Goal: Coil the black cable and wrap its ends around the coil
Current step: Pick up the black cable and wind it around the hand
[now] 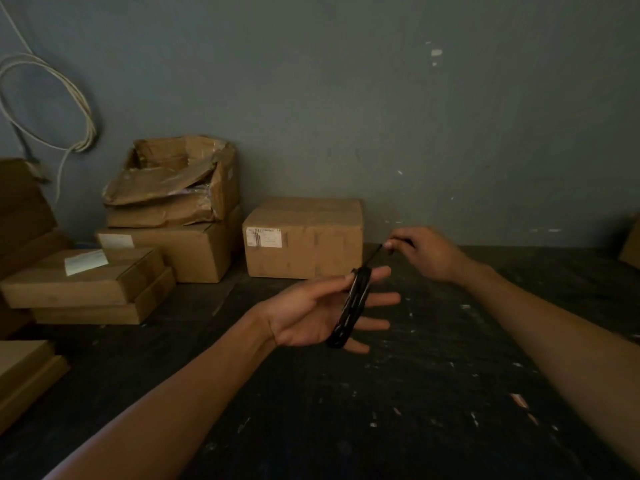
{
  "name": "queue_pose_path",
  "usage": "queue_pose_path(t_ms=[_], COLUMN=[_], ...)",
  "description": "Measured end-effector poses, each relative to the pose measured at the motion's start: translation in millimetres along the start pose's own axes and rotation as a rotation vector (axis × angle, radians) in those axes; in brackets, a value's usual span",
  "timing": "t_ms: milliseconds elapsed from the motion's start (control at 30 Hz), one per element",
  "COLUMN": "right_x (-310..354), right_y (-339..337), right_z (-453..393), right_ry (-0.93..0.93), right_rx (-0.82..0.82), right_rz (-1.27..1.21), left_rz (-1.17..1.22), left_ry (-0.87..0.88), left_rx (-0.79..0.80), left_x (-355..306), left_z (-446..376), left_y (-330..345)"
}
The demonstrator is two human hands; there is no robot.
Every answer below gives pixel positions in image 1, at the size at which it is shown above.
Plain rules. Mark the person's left hand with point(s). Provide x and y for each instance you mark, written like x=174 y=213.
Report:
x=305 y=314

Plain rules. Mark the person's right hand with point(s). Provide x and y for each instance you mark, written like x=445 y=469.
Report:
x=432 y=254

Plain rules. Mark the person's right forearm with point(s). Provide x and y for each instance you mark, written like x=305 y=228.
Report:
x=565 y=344

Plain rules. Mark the person's left forearm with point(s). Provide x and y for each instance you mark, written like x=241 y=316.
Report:
x=165 y=404

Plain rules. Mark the sealed cardboard box white label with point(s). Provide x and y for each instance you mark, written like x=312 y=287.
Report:
x=305 y=244

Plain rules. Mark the large cardboard box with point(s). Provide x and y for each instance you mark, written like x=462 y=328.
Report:
x=195 y=249

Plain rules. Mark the torn open cardboard box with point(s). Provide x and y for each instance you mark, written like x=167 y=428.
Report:
x=170 y=179

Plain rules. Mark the cardboard box diamond cutout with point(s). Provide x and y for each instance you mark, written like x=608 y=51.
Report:
x=632 y=244

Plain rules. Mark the white paper slip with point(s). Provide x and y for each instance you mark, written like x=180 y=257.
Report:
x=86 y=262

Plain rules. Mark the dark brown cardboard box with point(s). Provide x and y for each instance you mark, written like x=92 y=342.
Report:
x=22 y=204
x=30 y=249

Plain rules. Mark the wide flat cardboard box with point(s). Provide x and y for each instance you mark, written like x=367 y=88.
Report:
x=22 y=374

